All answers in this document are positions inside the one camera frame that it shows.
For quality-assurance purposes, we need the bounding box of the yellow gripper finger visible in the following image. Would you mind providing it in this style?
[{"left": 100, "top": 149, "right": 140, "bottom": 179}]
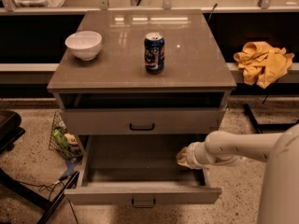
[
  {"left": 177, "top": 147, "right": 187, "bottom": 159},
  {"left": 177, "top": 158, "right": 190, "bottom": 168}
]

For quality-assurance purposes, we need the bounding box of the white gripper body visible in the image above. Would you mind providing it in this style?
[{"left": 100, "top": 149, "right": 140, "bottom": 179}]
[{"left": 186, "top": 142, "right": 209, "bottom": 170}]

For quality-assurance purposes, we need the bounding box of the grey drawer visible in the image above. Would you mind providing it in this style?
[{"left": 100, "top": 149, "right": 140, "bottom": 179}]
[
  {"left": 56, "top": 91, "right": 227, "bottom": 135},
  {"left": 65, "top": 134, "right": 221, "bottom": 208}
]

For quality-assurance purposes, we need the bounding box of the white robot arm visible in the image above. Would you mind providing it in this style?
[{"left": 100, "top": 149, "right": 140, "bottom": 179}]
[{"left": 177, "top": 124, "right": 299, "bottom": 224}]

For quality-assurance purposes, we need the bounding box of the grey drawer cabinet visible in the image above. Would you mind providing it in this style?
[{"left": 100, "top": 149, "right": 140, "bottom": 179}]
[{"left": 47, "top": 9, "right": 237, "bottom": 142}]

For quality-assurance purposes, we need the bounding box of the black stand leg right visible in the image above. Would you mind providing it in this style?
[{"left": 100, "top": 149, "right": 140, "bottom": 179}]
[{"left": 243, "top": 104, "right": 299, "bottom": 133}]

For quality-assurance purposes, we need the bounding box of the black stand leg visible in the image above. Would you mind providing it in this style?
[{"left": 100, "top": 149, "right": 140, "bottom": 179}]
[
  {"left": 243, "top": 104, "right": 299, "bottom": 133},
  {"left": 0, "top": 168, "right": 80, "bottom": 224}
]

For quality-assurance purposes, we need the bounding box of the blue soda can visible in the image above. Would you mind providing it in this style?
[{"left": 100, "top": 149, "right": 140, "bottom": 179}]
[{"left": 144, "top": 32, "right": 164, "bottom": 74}]

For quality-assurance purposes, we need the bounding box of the yellow cloth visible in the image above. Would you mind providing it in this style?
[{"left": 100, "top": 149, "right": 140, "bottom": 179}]
[{"left": 234, "top": 41, "right": 294, "bottom": 89}]

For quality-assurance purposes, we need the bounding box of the black stand leg left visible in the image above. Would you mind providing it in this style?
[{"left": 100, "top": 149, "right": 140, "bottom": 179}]
[{"left": 0, "top": 168, "right": 80, "bottom": 224}]

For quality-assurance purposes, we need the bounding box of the white ceramic bowl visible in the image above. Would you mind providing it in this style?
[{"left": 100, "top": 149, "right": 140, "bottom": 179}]
[{"left": 65, "top": 31, "right": 102, "bottom": 61}]

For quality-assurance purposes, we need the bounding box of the black office chair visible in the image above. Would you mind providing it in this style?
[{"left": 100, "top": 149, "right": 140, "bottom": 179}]
[{"left": 0, "top": 110, "right": 25, "bottom": 154}]

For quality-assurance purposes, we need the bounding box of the wire basket with items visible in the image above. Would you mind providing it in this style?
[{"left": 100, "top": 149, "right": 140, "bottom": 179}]
[{"left": 49, "top": 112, "right": 82, "bottom": 160}]

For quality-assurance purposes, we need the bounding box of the black floor cable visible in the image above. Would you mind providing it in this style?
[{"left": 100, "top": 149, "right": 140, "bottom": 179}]
[{"left": 18, "top": 177, "right": 80, "bottom": 224}]

